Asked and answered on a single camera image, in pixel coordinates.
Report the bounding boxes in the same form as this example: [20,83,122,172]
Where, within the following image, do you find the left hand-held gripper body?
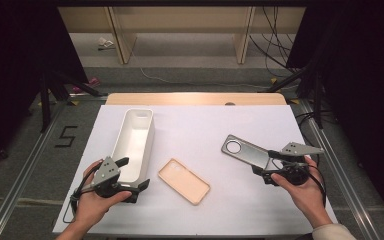
[91,156,139,204]

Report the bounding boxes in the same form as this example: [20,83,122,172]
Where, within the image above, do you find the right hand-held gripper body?
[262,141,324,186]

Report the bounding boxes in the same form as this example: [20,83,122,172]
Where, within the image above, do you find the grey phone case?
[220,134,281,171]

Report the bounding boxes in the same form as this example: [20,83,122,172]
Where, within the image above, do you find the white plastic storage box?
[110,108,156,194]

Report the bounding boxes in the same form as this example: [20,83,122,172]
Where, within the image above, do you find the beige phone case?
[158,158,212,206]

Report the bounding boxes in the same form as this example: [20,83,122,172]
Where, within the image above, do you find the person's right hand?
[270,156,329,228]

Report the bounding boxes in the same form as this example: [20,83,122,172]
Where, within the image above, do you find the person's left hand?
[74,160,133,228]

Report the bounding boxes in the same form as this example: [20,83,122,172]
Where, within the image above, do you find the black metal stand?
[39,68,103,133]
[265,64,325,130]

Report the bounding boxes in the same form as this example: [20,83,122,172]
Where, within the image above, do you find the pink floor object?
[71,76,101,94]

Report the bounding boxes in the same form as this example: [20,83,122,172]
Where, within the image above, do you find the wooden table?
[105,92,288,106]

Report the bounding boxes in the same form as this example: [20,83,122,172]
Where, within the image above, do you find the black curtain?
[0,0,88,171]
[285,0,384,231]

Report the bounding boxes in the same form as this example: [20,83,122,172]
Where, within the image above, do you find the white crumpled floor item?
[97,36,115,51]

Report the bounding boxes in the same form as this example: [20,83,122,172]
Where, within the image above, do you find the light wooden desk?
[58,6,306,65]

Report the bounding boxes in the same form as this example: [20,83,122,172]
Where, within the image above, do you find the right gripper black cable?
[308,163,328,203]

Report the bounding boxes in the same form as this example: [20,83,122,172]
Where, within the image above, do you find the aluminium floor rail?
[0,99,63,240]
[299,99,381,240]

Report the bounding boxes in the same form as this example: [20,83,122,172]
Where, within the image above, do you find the black floor cable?
[294,109,324,168]

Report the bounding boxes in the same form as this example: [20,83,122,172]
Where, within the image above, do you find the bundle of black cables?
[249,6,302,73]

